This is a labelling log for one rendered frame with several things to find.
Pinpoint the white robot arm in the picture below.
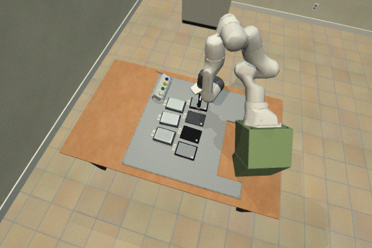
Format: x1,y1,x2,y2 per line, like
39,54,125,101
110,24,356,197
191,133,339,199
191,14,282,128

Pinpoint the beige operator button panel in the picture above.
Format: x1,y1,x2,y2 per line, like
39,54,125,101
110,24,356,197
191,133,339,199
152,72,171,102

